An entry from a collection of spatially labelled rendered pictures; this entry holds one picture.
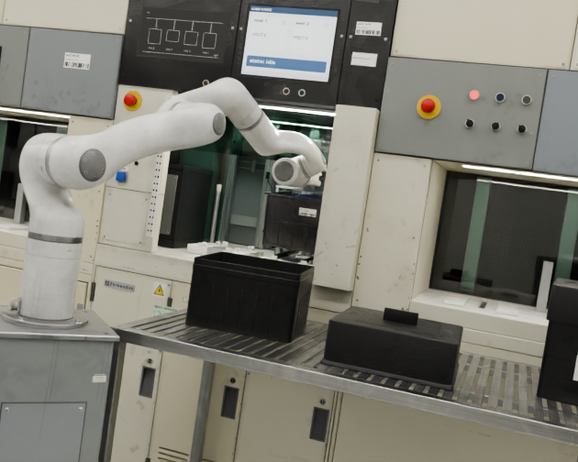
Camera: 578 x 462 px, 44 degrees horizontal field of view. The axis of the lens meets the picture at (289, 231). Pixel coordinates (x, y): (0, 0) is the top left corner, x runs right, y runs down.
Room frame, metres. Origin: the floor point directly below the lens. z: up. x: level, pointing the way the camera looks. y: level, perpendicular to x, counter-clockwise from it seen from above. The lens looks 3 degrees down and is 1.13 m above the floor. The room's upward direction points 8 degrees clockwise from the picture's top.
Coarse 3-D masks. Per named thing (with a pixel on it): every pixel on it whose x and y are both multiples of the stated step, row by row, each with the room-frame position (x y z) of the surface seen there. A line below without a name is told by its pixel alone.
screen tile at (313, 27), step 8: (296, 24) 2.21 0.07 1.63; (304, 24) 2.20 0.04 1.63; (312, 24) 2.19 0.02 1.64; (320, 24) 2.18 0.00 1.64; (296, 32) 2.20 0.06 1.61; (304, 32) 2.20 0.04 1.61; (312, 32) 2.19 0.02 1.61; (320, 32) 2.18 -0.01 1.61; (328, 32) 2.17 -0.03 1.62; (296, 40) 2.20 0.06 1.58; (320, 40) 2.18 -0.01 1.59; (328, 40) 2.17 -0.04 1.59; (296, 48) 2.20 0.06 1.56; (304, 48) 2.20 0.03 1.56; (312, 48) 2.19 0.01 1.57; (320, 48) 2.18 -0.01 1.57; (328, 48) 2.17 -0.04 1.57; (320, 56) 2.18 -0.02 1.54
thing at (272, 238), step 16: (272, 192) 2.45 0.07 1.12; (288, 192) 2.58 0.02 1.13; (320, 192) 2.45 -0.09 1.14; (272, 208) 2.42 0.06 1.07; (288, 208) 2.39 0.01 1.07; (304, 208) 2.37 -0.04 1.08; (320, 208) 2.35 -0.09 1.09; (272, 224) 2.42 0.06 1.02; (288, 224) 2.40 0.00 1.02; (304, 224) 2.37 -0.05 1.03; (272, 240) 2.42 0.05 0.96; (288, 240) 2.40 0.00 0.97; (304, 240) 2.38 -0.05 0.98
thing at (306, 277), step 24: (216, 264) 1.79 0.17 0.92; (240, 264) 2.05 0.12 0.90; (264, 264) 2.04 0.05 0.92; (288, 264) 2.03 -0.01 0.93; (192, 288) 1.80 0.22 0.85; (216, 288) 1.79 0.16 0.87; (240, 288) 1.78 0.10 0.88; (264, 288) 1.77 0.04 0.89; (288, 288) 1.76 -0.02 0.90; (192, 312) 1.79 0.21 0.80; (216, 312) 1.78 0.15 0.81; (240, 312) 1.77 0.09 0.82; (264, 312) 1.76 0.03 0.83; (288, 312) 1.75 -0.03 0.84; (264, 336) 1.76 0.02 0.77; (288, 336) 1.75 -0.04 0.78
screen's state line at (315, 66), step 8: (248, 56) 2.25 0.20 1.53; (256, 56) 2.24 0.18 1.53; (248, 64) 2.25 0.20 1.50; (256, 64) 2.24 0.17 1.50; (264, 64) 2.23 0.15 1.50; (272, 64) 2.22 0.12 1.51; (280, 64) 2.22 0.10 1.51; (288, 64) 2.21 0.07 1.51; (296, 64) 2.20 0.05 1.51; (304, 64) 2.19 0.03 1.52; (312, 64) 2.19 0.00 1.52; (320, 64) 2.18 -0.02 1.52
